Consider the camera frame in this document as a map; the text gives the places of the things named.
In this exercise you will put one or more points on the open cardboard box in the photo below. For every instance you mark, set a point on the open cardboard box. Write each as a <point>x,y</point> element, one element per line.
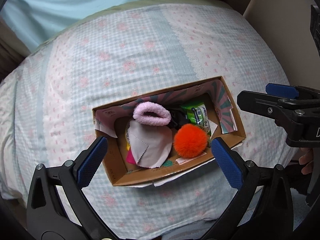
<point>111,119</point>

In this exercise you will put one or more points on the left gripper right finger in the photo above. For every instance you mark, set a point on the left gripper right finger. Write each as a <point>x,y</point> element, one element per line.
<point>262,206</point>

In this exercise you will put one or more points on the grey cleaning cloth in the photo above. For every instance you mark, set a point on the grey cleaning cloth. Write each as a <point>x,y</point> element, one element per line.
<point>150,145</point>

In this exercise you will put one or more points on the pink fluffy scrunchie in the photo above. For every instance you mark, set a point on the pink fluffy scrunchie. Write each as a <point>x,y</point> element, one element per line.
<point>152,114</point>

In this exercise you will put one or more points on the black scrunchie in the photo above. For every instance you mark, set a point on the black scrunchie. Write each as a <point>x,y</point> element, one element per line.
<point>178,118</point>

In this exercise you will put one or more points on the checked floral bed quilt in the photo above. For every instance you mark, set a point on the checked floral bed quilt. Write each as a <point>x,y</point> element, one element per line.
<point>47,103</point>

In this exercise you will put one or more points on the right hand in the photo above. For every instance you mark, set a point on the right hand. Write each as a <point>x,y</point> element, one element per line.
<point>306,160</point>

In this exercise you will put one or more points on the green mattress sheet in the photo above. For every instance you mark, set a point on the green mattress sheet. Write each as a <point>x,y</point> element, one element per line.
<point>131,6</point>

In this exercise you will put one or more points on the magenta leather pouch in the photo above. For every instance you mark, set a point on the magenta leather pouch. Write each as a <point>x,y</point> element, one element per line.
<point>129,158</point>

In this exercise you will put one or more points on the orange fluffy pompom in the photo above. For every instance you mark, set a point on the orange fluffy pompom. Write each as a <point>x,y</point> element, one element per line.
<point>190,141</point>

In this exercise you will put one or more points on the round yellow-rimmed mirror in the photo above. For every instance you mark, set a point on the round yellow-rimmed mirror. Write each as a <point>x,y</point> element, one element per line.
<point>127,138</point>

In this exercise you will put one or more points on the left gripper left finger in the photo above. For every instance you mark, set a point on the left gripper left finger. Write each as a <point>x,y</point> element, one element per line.
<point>57,208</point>

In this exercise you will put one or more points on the white paper tissue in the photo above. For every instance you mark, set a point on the white paper tissue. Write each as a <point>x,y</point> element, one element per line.
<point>212,127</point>

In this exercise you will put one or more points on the green tissue packet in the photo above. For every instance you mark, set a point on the green tissue packet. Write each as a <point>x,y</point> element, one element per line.
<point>196,113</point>

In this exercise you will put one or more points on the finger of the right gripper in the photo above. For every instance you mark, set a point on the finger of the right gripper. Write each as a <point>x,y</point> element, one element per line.
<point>274,106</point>
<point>292,92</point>

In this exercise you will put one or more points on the brown curtain left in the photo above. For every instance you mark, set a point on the brown curtain left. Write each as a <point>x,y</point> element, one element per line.
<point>13,50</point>

